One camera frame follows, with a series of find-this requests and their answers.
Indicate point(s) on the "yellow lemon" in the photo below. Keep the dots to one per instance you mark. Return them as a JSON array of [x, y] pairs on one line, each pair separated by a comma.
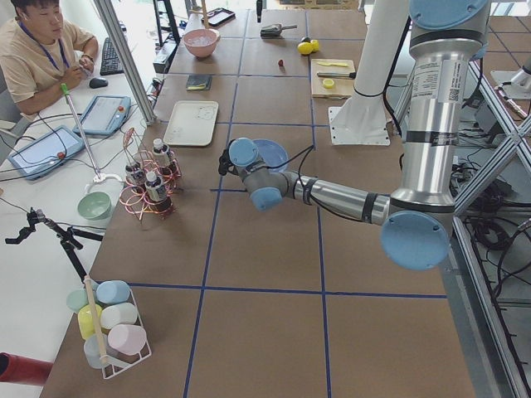
[[315, 45], [305, 48]]

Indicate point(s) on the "light blue round plate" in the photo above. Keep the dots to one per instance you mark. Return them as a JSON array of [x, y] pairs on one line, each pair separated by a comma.
[[273, 154]]

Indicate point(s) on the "steel cylinder tool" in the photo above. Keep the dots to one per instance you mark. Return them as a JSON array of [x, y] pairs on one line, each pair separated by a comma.
[[337, 75]]

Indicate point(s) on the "silver stand with green tip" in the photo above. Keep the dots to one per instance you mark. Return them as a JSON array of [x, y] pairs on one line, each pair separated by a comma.
[[99, 177]]

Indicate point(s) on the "blue teach pendant tablet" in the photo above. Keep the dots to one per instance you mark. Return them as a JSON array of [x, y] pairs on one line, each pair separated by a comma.
[[41, 156]]

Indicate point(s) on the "person in beige shirt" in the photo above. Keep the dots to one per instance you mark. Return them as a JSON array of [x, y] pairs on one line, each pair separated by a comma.
[[40, 52]]

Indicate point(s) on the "pink bowl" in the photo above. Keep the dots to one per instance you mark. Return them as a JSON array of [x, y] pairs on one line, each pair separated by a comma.
[[201, 43]]

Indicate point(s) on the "grey metal scoop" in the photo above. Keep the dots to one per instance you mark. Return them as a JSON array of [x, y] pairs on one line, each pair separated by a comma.
[[275, 30]]

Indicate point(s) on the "yellow plastic knife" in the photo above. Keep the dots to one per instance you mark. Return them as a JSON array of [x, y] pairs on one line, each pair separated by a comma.
[[334, 64]]

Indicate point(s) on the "black camera tripod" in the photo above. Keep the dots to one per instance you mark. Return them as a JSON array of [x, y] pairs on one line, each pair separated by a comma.
[[67, 238]]

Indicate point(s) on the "black computer mouse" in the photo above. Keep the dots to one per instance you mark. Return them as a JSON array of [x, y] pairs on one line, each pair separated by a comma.
[[98, 82]]

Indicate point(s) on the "white plastic cup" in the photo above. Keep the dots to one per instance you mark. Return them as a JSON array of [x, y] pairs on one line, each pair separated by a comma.
[[121, 313]]

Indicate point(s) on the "wooden basket handle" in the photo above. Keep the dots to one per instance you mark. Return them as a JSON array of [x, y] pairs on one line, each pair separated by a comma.
[[104, 358]]

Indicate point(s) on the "aluminium frame post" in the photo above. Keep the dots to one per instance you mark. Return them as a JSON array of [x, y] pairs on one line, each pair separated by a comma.
[[110, 21]]

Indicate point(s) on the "pink plastic cup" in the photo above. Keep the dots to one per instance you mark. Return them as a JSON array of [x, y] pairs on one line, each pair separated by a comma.
[[128, 339]]

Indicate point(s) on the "grey yellow sponge cloth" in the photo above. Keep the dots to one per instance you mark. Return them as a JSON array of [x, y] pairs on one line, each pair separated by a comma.
[[199, 82]]

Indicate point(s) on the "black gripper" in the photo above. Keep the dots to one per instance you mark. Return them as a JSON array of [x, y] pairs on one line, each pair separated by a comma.
[[224, 164]]

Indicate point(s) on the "copper wire bottle rack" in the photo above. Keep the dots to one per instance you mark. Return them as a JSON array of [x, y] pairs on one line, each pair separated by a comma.
[[135, 200]]

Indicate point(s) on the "black keyboard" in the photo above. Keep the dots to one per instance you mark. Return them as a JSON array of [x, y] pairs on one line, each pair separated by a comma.
[[110, 63]]

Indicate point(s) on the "cream bear serving tray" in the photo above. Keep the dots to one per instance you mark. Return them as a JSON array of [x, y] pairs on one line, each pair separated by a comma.
[[191, 123]]

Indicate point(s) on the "red cylinder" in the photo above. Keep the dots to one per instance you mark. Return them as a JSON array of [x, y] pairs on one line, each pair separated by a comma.
[[24, 370]]

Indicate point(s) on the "wooden cutting board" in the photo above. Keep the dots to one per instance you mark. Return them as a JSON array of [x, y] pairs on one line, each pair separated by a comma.
[[343, 88]]

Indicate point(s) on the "half lemon slice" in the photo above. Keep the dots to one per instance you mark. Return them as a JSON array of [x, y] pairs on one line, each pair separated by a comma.
[[328, 83]]

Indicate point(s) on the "green bowl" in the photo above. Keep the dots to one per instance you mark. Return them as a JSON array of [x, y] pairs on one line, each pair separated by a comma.
[[95, 206]]

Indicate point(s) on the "dark drink bottle white cap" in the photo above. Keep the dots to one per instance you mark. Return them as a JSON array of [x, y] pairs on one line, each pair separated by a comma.
[[156, 191]]

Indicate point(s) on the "mint green plastic cup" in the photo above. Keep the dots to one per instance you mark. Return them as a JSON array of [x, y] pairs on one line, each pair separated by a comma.
[[76, 300]]

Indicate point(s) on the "pale blue plastic cup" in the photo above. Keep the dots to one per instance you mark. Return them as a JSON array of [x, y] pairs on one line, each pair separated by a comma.
[[92, 352]]

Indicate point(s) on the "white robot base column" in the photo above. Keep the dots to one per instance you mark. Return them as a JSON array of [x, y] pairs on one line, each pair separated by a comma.
[[362, 118]]

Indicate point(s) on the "yellow plastic cup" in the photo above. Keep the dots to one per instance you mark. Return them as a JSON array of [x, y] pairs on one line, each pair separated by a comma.
[[85, 322]]

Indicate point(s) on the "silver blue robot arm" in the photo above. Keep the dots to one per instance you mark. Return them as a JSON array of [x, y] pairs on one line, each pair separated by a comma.
[[416, 218]]

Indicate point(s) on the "white wire cup basket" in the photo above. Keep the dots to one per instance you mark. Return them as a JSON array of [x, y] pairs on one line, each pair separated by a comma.
[[120, 362]]

